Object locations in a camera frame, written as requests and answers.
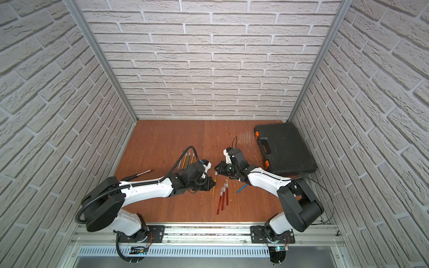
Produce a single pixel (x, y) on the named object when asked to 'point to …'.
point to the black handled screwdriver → (133, 176)
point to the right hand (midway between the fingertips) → (217, 167)
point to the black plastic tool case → (283, 152)
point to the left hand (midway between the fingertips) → (219, 183)
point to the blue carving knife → (240, 189)
